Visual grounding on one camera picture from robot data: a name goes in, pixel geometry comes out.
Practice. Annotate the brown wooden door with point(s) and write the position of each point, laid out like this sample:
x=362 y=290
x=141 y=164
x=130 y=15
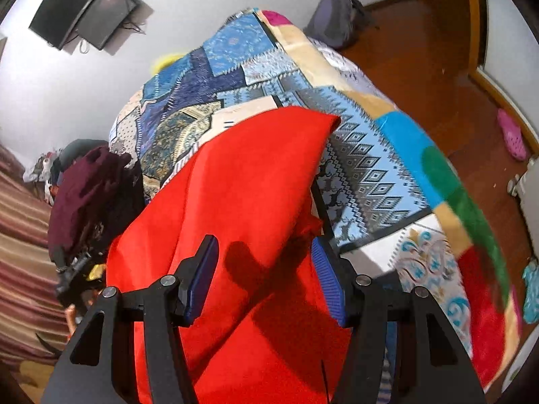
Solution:
x=471 y=15

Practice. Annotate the wall mounted black monitor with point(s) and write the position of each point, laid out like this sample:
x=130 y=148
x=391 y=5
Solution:
x=57 y=21

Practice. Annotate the yellow round object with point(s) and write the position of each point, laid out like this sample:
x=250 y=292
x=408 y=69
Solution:
x=165 y=62

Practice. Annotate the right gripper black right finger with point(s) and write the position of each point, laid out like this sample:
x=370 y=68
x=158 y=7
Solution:
x=405 y=334

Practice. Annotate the maroon folded garment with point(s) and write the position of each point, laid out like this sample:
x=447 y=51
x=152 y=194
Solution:
x=100 y=196

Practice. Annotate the dark green cushion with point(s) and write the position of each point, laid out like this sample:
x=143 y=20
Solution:
x=75 y=150

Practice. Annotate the pink slipper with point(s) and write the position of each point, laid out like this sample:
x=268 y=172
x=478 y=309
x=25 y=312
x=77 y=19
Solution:
x=512 y=136

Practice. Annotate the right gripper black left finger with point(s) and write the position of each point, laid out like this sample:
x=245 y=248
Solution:
x=138 y=329

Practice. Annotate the yellow orange blanket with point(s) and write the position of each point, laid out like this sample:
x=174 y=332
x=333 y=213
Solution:
x=97 y=272

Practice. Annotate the teal cloth on floor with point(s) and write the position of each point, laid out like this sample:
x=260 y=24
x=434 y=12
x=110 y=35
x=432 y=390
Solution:
x=530 y=275

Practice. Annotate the colourful fleece blanket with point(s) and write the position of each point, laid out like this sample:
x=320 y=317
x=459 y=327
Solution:
x=387 y=190

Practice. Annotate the pile of mixed clutter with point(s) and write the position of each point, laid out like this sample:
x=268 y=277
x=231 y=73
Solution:
x=45 y=172

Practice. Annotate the red jacket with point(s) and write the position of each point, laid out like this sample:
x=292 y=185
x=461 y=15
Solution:
x=265 y=334

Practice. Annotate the grey purple backpack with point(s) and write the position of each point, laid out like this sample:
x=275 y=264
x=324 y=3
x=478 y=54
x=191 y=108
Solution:
x=338 y=23

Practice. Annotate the blue patchwork bedsheet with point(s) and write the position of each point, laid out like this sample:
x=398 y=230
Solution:
x=208 y=91

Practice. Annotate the striped maroon curtain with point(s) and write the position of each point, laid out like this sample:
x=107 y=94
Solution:
x=31 y=315

